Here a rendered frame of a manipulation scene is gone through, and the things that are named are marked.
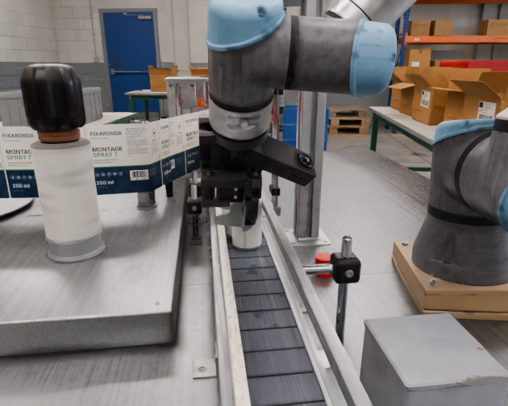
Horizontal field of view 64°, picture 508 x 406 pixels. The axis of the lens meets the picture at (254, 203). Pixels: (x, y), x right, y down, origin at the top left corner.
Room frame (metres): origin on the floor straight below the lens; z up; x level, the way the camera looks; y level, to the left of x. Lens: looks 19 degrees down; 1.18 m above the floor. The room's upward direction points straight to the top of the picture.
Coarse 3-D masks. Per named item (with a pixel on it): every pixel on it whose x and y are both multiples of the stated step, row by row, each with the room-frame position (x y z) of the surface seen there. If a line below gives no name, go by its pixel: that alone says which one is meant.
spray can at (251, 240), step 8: (256, 224) 0.63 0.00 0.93; (232, 232) 0.64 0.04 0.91; (240, 232) 0.63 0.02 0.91; (248, 232) 0.63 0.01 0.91; (256, 232) 0.63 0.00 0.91; (232, 240) 0.64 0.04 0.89; (240, 240) 0.63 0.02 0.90; (248, 240) 0.63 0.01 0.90; (256, 240) 0.63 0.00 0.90; (240, 248) 0.63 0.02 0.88; (248, 248) 0.63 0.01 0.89; (256, 248) 0.63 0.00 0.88
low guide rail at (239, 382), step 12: (228, 264) 0.51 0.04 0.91; (228, 276) 0.48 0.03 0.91; (228, 288) 0.45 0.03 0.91; (228, 300) 0.42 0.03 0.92; (228, 312) 0.40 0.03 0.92; (228, 324) 0.37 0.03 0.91; (228, 336) 0.36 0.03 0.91; (240, 348) 0.33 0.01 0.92; (240, 360) 0.32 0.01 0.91; (240, 372) 0.30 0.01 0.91; (240, 384) 0.29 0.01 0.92; (240, 396) 0.27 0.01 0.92
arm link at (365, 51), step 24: (312, 24) 0.44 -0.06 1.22; (336, 24) 0.44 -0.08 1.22; (360, 24) 0.44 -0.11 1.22; (384, 24) 0.45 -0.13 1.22; (312, 48) 0.43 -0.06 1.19; (336, 48) 0.43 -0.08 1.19; (360, 48) 0.43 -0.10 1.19; (384, 48) 0.43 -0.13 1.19; (288, 72) 0.43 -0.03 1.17; (312, 72) 0.43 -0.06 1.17; (336, 72) 0.43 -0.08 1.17; (360, 72) 0.43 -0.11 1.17; (384, 72) 0.43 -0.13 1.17
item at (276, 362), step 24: (264, 240) 0.67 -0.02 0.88; (240, 264) 0.58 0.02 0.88; (264, 264) 0.58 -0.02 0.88; (240, 288) 0.51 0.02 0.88; (264, 288) 0.51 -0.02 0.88; (240, 312) 0.45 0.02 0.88; (264, 312) 0.45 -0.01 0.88; (288, 312) 0.45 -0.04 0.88; (240, 336) 0.40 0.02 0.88; (264, 336) 0.40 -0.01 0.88; (288, 336) 0.40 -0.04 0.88; (264, 360) 0.36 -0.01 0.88; (288, 360) 0.36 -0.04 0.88; (264, 384) 0.32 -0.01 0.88; (288, 384) 0.32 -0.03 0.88; (312, 384) 0.32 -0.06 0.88
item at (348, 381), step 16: (272, 208) 0.61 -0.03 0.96; (272, 224) 0.55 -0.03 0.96; (288, 240) 0.49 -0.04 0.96; (288, 256) 0.44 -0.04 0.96; (304, 272) 0.40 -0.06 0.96; (304, 288) 0.37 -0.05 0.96; (304, 304) 0.36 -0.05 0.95; (320, 304) 0.34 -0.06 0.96; (320, 320) 0.31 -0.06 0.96; (320, 336) 0.30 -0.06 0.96; (336, 336) 0.29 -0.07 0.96; (336, 352) 0.27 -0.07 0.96; (336, 368) 0.26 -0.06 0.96; (352, 368) 0.25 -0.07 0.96; (352, 384) 0.24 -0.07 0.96; (352, 400) 0.22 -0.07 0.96; (368, 400) 0.22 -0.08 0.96
